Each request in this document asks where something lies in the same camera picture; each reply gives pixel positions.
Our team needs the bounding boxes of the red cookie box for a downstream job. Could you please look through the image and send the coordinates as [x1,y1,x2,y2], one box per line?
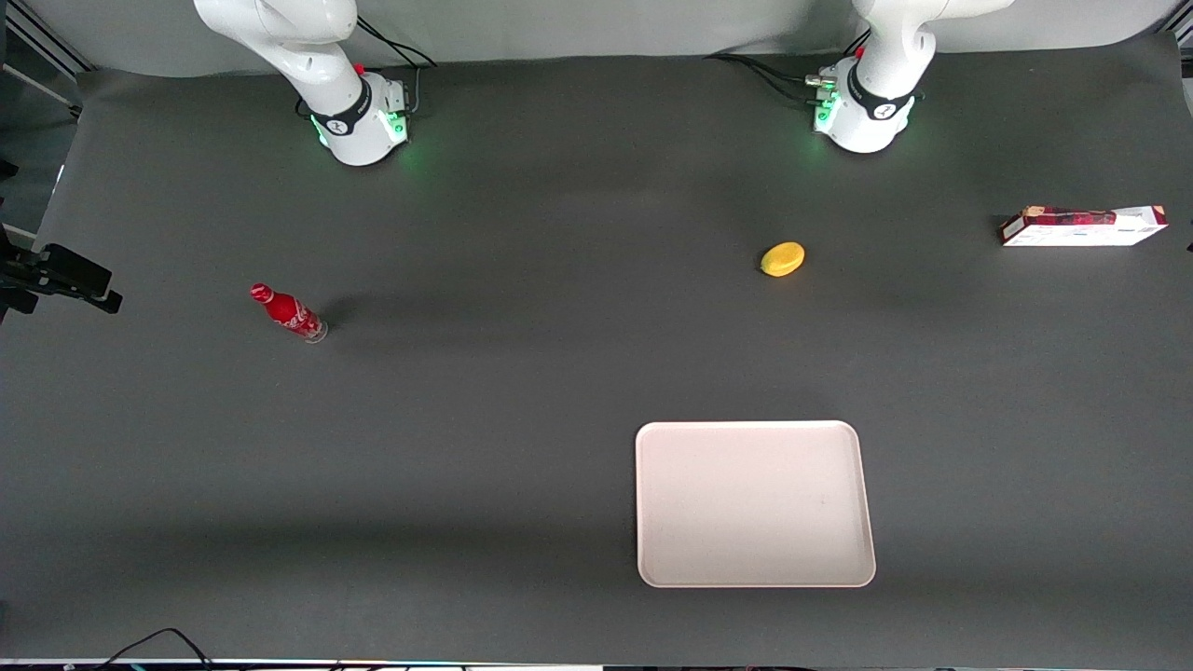
[1000,205,1169,248]

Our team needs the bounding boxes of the pale pink rectangular tray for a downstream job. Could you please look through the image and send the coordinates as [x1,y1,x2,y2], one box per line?
[636,420,877,589]

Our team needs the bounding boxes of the yellow lemon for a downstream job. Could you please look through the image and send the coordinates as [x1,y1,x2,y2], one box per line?
[760,241,806,278]

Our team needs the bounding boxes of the red cola bottle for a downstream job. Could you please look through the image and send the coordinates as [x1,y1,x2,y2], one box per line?
[249,283,329,344]

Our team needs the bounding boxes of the black clamp device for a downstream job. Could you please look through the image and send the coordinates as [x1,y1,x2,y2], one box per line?
[0,222,123,323]

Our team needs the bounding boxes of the black cables at left arm base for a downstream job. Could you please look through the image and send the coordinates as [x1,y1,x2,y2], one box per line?
[704,30,871,105]

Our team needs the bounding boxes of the black cables at arm base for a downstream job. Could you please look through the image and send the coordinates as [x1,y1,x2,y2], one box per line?
[704,30,871,105]
[296,16,438,118]

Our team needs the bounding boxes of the black cables at right arm base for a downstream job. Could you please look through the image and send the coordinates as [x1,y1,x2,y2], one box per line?
[296,16,438,118]

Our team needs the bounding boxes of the thin black floor cable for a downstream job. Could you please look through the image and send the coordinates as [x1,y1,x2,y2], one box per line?
[93,627,217,671]

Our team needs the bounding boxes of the aluminium frame profile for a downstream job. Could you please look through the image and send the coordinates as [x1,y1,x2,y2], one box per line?
[0,0,96,77]

